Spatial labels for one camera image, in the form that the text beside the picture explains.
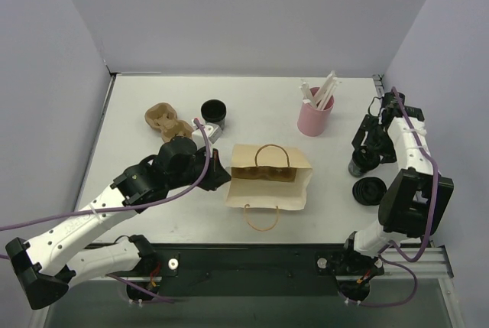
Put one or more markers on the beige paper bag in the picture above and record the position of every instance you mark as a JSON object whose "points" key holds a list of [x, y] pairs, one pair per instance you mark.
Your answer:
{"points": [[261, 194]]}

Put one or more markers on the white wrapped straw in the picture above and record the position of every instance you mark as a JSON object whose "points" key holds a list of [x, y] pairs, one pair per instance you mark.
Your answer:
{"points": [[328, 95], [320, 94], [308, 97]]}

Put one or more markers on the black coffee cup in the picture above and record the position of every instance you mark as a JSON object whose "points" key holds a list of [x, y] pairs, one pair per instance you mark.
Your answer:
{"points": [[355, 171], [214, 111]]}

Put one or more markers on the brown pulp cup carrier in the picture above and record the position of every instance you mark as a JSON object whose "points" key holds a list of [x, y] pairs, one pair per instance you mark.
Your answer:
{"points": [[163, 118]]}

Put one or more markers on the pink straw holder cup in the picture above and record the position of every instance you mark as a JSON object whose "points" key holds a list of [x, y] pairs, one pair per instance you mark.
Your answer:
{"points": [[312, 122]]}

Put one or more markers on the black cup lid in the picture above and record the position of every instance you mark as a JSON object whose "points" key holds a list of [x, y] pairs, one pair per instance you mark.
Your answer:
{"points": [[365, 160]]}

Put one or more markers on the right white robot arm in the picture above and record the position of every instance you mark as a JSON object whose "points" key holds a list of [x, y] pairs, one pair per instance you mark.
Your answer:
{"points": [[414, 203]]}

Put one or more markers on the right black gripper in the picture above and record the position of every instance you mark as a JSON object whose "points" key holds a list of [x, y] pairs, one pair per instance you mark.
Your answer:
{"points": [[367, 151]]}

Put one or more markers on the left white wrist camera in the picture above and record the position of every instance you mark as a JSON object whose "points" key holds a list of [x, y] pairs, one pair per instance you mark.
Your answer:
{"points": [[213, 133]]}

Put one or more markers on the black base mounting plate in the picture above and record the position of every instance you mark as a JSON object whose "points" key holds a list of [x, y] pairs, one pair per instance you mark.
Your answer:
{"points": [[257, 270]]}

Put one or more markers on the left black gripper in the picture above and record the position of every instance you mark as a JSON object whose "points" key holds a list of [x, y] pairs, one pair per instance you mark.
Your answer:
{"points": [[212, 167]]}

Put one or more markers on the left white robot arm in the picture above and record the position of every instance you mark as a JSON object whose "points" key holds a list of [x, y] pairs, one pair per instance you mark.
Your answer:
{"points": [[48, 265]]}

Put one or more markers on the stack of black lids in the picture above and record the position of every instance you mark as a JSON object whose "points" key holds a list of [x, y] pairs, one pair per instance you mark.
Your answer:
{"points": [[369, 191]]}

